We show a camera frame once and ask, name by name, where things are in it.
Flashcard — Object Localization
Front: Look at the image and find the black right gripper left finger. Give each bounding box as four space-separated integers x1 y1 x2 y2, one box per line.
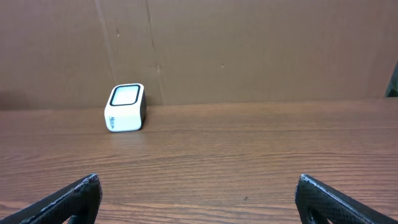
1 173 102 224

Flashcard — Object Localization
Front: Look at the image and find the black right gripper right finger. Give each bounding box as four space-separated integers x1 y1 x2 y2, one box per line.
295 174 397 224

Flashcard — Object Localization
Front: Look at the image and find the white barcode scanner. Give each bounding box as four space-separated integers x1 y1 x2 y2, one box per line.
104 83 147 133

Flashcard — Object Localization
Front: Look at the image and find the dark object at wall edge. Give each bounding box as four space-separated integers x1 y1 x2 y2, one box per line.
384 62 398 98

